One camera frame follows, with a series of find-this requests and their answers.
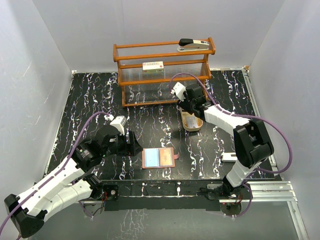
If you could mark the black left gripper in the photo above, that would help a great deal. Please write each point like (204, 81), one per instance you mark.
(132, 148)

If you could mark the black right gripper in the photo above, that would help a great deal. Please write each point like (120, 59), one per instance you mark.
(183, 104)

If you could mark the tan oval plastic tray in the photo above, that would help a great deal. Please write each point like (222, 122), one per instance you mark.
(190, 122)

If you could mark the pink leather card holder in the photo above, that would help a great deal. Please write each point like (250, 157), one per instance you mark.
(156, 158)

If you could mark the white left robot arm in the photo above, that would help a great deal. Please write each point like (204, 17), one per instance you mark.
(70, 182)

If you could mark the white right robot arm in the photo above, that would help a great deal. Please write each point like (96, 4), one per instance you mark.
(252, 142)

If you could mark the white staples box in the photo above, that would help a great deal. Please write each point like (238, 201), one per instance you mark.
(152, 67)

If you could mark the wooden three-tier shelf rack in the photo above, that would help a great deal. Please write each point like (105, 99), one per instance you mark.
(140, 89)

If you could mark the black and white stapler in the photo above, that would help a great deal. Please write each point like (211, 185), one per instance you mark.
(188, 44)

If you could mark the small white flat device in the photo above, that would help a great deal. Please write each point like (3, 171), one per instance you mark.
(228, 157)

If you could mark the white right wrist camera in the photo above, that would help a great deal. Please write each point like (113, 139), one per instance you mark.
(178, 90)

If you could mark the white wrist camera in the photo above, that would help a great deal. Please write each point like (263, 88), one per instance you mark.
(117, 122)
(178, 90)

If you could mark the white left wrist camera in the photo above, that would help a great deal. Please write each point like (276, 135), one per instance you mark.
(117, 122)

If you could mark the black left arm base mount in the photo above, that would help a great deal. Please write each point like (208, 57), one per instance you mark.
(110, 192)

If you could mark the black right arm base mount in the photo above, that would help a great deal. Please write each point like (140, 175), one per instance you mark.
(216, 191)

